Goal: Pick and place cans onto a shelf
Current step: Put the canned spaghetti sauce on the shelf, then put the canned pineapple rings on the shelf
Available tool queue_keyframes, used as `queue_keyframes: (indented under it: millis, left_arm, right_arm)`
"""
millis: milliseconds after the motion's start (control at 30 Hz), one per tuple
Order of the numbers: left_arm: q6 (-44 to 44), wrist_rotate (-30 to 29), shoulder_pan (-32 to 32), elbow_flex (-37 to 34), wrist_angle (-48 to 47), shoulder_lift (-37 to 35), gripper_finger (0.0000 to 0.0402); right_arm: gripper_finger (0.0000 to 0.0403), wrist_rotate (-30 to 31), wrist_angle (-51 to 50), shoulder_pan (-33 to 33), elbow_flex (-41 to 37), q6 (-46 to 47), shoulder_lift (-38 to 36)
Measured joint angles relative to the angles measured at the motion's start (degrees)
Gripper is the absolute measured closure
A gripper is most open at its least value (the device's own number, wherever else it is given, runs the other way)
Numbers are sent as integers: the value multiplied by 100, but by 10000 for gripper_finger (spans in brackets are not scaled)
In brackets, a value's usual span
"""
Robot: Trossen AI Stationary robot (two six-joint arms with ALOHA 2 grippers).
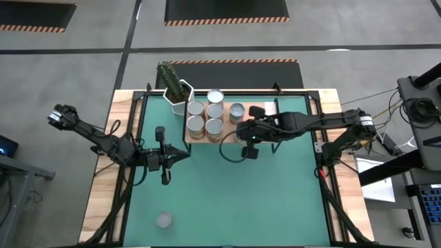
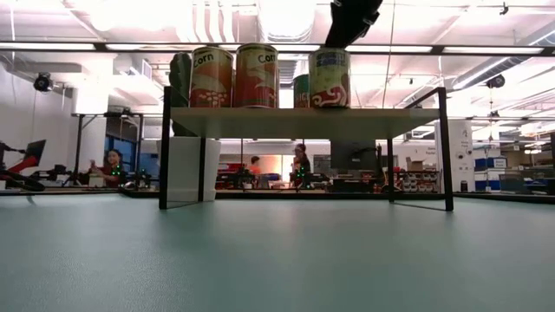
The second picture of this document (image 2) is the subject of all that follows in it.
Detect spaghetti can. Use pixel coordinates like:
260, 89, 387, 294
308, 47, 351, 108

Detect chicken soup can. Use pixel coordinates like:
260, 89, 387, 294
293, 73, 311, 108

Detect orange corn can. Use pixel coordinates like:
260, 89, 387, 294
235, 42, 280, 108
190, 46, 235, 108

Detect wooden shelf black metal legs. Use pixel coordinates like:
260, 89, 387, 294
158, 85, 454, 212

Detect black background monitor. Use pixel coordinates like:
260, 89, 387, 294
330, 139, 379, 172

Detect green cactus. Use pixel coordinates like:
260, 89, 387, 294
168, 52, 197, 138

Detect rack with blue bins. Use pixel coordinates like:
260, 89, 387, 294
473, 155, 507, 193

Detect white plant pot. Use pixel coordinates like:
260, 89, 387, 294
156, 136, 222, 203

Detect green table mat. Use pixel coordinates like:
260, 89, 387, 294
0, 192, 555, 312

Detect black metal stand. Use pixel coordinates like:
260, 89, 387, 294
71, 111, 145, 192

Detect red and black machine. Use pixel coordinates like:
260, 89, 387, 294
0, 139, 48, 192

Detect black overhead frame bar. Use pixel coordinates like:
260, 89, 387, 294
0, 41, 555, 56

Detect black metal table frame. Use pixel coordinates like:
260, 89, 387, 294
0, 186, 555, 205

